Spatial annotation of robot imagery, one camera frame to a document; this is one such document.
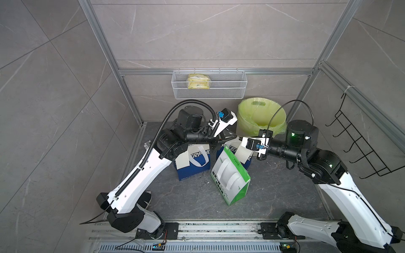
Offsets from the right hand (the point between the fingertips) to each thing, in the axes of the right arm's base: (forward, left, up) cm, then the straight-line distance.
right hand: (244, 134), depth 56 cm
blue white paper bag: (+7, +20, -29) cm, 36 cm away
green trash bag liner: (+37, -18, -24) cm, 47 cm away
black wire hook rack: (-5, -53, -12) cm, 54 cm away
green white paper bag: (-7, +4, -22) cm, 23 cm away
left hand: (0, +4, +1) cm, 4 cm away
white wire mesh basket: (+53, +2, -14) cm, 55 cm away
